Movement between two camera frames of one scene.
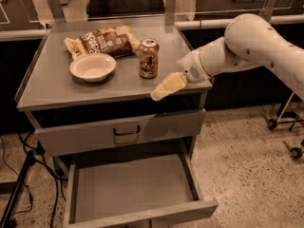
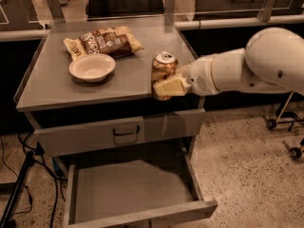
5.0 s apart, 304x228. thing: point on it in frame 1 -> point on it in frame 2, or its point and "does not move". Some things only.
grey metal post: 267,10 does not move
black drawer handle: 126,133 does not move
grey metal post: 170,6 does not move
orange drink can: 148,58 -> 163,65
